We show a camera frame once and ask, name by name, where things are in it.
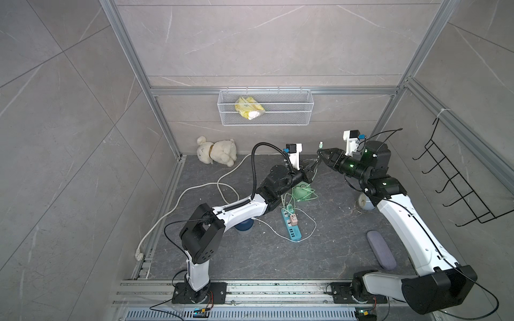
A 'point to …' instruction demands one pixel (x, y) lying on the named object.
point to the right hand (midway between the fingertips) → (319, 152)
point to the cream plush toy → (223, 152)
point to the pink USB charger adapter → (294, 221)
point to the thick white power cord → (209, 184)
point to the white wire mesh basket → (282, 107)
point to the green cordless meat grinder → (302, 191)
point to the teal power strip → (294, 232)
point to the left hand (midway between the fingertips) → (324, 158)
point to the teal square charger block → (290, 208)
